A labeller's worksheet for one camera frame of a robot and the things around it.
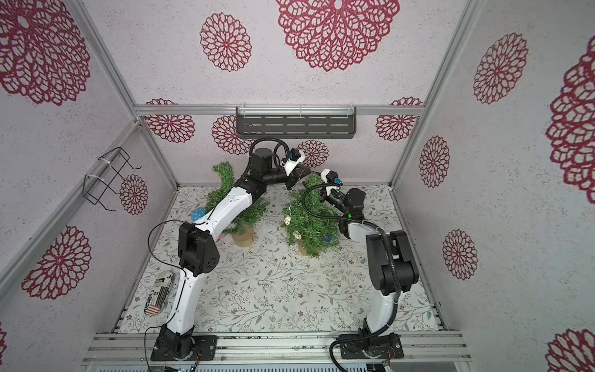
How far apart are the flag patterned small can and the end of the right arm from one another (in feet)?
2.21

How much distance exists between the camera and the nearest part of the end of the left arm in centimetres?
72

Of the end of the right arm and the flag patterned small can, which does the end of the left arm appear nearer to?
the end of the right arm

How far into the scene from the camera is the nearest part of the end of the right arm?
714 millimetres

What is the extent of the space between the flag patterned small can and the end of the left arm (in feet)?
1.73

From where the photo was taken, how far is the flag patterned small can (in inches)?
31.9
